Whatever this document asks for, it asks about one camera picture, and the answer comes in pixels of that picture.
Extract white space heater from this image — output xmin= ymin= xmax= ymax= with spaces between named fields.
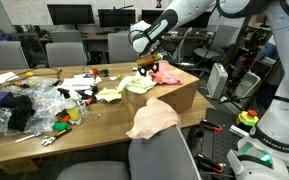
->
xmin=206 ymin=62 xmax=229 ymax=101

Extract yellow handled pliers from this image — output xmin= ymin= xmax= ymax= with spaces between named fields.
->
xmin=40 ymin=127 xmax=73 ymax=147

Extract silver metal bar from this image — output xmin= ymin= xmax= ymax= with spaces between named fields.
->
xmin=229 ymin=124 xmax=251 ymax=139

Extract wooden wall desk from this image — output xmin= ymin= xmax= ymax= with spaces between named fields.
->
xmin=38 ymin=32 xmax=215 ymax=43

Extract black red tool pile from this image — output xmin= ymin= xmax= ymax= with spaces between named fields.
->
xmin=78 ymin=85 xmax=100 ymax=106

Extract white marker pen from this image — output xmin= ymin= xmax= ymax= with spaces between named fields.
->
xmin=14 ymin=132 xmax=44 ymax=145

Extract light green cloth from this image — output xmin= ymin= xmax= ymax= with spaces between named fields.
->
xmin=94 ymin=87 xmax=122 ymax=103

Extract large brown cardboard box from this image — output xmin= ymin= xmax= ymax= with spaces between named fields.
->
xmin=120 ymin=60 xmax=201 ymax=125

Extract black orange small tool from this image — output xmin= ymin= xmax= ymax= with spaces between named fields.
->
xmin=54 ymin=109 xmax=72 ymax=123

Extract yellow liquid spray bottle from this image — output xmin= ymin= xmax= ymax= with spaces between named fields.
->
xmin=57 ymin=87 xmax=82 ymax=126

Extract clear plastic water bottle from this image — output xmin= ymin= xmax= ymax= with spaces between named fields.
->
xmin=77 ymin=99 xmax=89 ymax=120

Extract black perforated mounting board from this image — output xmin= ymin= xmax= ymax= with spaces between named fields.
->
xmin=197 ymin=107 xmax=262 ymax=180

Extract black cloth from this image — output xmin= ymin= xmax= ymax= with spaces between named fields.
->
xmin=0 ymin=95 xmax=36 ymax=132

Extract white grilled fan heater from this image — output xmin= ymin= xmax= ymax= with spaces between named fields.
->
xmin=233 ymin=70 xmax=262 ymax=100

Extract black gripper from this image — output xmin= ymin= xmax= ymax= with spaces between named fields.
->
xmin=138 ymin=62 xmax=161 ymax=78

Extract orange black clamp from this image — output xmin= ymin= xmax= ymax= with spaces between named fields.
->
xmin=199 ymin=118 xmax=224 ymax=133
xmin=196 ymin=152 xmax=228 ymax=175

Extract green plastic toy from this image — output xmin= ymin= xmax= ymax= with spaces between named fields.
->
xmin=51 ymin=121 xmax=71 ymax=132

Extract pink shirt orange print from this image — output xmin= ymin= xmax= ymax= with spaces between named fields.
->
xmin=148 ymin=63 xmax=184 ymax=86

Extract pale yellow cloth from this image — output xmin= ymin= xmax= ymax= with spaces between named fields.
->
xmin=116 ymin=71 xmax=157 ymax=95

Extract yellow red emergency stop button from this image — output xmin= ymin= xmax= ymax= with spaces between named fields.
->
xmin=235 ymin=109 xmax=260 ymax=128

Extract white paper stack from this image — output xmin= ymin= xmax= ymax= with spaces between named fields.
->
xmin=59 ymin=75 xmax=103 ymax=92

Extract black mesh office chair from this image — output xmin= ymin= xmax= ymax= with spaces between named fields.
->
xmin=9 ymin=32 xmax=49 ymax=69

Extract black table cable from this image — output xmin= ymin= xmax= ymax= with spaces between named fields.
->
xmin=3 ymin=67 xmax=64 ymax=83

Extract large clear plastic bag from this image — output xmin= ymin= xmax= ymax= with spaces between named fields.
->
xmin=18 ymin=81 xmax=67 ymax=134

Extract tan wrist camera mount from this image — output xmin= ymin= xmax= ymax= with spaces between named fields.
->
xmin=136 ymin=53 xmax=164 ymax=68

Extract gray framed office chair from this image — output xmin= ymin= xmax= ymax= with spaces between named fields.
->
xmin=56 ymin=124 xmax=202 ymax=180

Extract dark green small object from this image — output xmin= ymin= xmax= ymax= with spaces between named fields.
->
xmin=98 ymin=68 xmax=110 ymax=78

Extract purple object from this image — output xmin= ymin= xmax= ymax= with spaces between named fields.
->
xmin=232 ymin=55 xmax=250 ymax=80

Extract peach cloth garment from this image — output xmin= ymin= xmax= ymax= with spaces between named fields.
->
xmin=126 ymin=96 xmax=182 ymax=140

